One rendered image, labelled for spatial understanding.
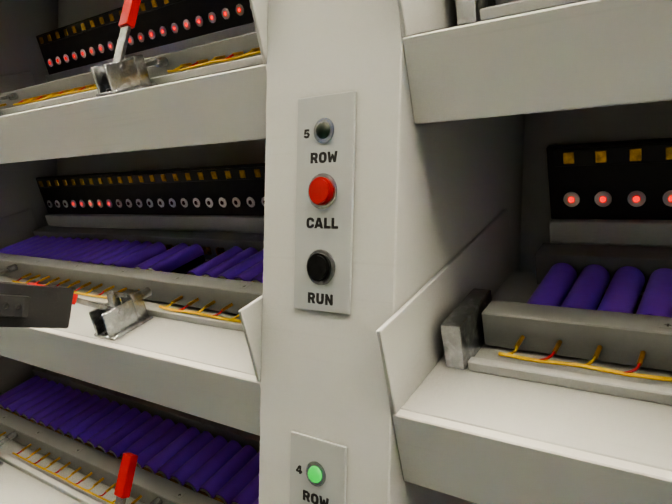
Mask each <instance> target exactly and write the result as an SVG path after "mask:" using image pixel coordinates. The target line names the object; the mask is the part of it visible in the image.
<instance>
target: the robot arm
mask: <svg viewBox="0 0 672 504"><path fill-rule="evenodd" d="M73 294H74V289H72V288H65V287H58V286H52V285H44V286H40V285H28V284H27V283H15V282H3V281H0V327H22V328H68V327H69V321H70V315H71V308H72V301H73Z"/></svg>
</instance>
